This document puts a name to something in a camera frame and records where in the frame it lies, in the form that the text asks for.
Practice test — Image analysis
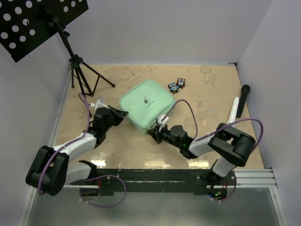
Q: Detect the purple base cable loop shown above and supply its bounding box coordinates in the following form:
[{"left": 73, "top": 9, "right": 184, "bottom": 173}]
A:
[{"left": 79, "top": 175, "right": 127, "bottom": 209}]

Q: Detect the mint green medicine case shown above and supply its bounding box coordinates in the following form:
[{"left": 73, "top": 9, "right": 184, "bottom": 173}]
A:
[{"left": 119, "top": 80, "right": 175, "bottom": 135}]

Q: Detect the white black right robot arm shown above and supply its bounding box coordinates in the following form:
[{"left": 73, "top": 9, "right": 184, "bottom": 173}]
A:
[{"left": 147, "top": 123, "right": 256, "bottom": 185}]

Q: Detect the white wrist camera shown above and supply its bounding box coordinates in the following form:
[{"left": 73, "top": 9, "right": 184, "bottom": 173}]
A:
[
  {"left": 90, "top": 97, "right": 108, "bottom": 111},
  {"left": 156, "top": 114, "right": 169, "bottom": 127}
]

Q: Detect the white microphone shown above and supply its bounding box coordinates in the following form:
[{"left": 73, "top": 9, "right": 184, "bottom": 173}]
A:
[{"left": 227, "top": 97, "right": 239, "bottom": 124}]

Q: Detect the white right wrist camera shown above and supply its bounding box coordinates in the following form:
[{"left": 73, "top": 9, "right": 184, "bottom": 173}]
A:
[{"left": 156, "top": 114, "right": 169, "bottom": 127}]

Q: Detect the black music stand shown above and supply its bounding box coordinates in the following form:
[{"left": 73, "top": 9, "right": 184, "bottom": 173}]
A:
[{"left": 0, "top": 0, "right": 115, "bottom": 97}]

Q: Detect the blue owl number block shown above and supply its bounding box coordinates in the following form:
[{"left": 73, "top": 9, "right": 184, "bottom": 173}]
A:
[{"left": 168, "top": 82, "right": 179, "bottom": 94}]

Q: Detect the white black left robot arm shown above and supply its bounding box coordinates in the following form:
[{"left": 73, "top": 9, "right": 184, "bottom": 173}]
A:
[{"left": 25, "top": 105, "right": 128, "bottom": 196}]

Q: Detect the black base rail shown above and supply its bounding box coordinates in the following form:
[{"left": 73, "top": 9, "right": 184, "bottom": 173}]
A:
[{"left": 70, "top": 168, "right": 237, "bottom": 196}]

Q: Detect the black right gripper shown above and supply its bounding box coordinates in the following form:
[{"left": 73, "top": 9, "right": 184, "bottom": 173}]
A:
[{"left": 147, "top": 123, "right": 182, "bottom": 149}]

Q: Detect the black microphone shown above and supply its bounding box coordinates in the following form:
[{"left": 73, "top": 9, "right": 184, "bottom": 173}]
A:
[{"left": 236, "top": 85, "right": 250, "bottom": 118}]

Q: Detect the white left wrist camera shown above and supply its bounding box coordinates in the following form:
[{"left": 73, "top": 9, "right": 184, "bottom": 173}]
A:
[{"left": 90, "top": 97, "right": 108, "bottom": 111}]

